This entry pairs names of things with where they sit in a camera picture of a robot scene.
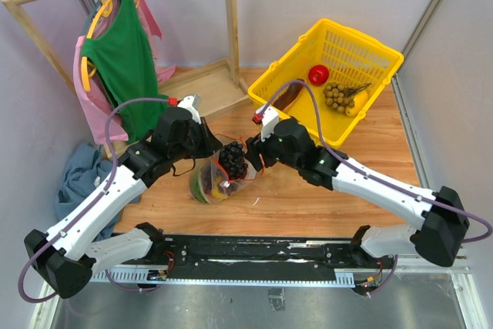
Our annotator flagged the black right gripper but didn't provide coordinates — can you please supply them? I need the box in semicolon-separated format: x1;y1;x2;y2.
244;123;301;171

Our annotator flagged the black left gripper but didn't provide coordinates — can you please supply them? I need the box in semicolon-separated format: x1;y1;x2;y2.
170;116;223;163

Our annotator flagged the dark blue grape bunch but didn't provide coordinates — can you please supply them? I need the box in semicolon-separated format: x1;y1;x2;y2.
219;141;248;180

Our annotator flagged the clear zip bag orange zipper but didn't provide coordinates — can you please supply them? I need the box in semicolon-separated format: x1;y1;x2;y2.
191;134;263;204

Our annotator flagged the watermelon slice toy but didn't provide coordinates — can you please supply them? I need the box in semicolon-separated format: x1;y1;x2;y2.
189;173;209;204

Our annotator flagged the orange mango toy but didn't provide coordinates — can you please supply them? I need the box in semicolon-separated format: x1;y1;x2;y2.
211;177;230;201

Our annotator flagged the dark purple grape bunch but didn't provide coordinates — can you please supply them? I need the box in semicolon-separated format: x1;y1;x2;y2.
200;163;216;194

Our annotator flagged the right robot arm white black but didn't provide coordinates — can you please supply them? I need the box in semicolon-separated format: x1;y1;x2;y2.
246;119;470;267

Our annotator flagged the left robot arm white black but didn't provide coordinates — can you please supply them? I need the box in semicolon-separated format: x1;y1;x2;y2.
24;106;223;299

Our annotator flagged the green tank top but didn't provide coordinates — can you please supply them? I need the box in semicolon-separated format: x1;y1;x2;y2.
82;0;168;143

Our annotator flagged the wooden clothes rack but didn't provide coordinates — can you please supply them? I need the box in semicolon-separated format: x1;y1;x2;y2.
0;0;251;160

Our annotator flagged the red apple toy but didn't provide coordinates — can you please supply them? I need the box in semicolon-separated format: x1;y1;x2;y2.
308;65;330;86

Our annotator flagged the pink garment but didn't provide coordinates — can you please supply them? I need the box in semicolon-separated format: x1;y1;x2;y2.
72;0;176;144

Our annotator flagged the tan longan bunch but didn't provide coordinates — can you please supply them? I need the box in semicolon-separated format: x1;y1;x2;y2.
323;82;371;116

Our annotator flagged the yellow plastic basket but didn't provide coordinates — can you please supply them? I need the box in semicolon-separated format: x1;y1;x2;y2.
248;18;404;149

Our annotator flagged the yellow clothes hanger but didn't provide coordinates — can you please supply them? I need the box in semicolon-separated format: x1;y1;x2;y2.
79;0;147;93

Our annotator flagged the teal clothes hanger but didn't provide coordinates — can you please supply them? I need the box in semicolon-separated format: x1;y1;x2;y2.
81;0;99;35

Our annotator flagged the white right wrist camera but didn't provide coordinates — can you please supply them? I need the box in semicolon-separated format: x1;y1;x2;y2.
253;105;280;142

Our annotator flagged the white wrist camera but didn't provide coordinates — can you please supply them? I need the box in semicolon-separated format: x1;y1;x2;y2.
253;105;280;142
177;94;202;124

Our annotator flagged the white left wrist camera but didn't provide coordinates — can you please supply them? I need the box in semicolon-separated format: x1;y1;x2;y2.
177;94;202;124

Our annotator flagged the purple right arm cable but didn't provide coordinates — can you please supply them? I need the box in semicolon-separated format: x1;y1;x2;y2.
260;79;493;245

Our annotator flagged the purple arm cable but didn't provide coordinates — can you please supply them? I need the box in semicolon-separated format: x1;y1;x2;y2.
18;98;178;303
260;79;493;245

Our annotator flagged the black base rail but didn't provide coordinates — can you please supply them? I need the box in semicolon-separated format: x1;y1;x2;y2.
93;234;394;288

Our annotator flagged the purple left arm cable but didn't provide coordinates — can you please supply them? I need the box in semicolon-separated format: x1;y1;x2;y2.
18;98;178;303

